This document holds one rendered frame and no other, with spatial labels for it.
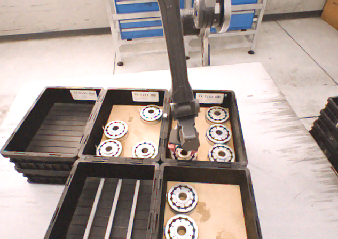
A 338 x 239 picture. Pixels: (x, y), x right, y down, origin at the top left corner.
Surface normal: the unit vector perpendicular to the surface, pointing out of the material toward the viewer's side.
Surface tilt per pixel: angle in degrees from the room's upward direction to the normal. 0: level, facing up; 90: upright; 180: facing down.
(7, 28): 90
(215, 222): 0
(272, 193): 0
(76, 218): 0
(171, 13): 81
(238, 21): 90
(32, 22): 90
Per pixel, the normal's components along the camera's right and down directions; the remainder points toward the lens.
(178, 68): 0.07, 0.60
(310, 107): -0.04, -0.69
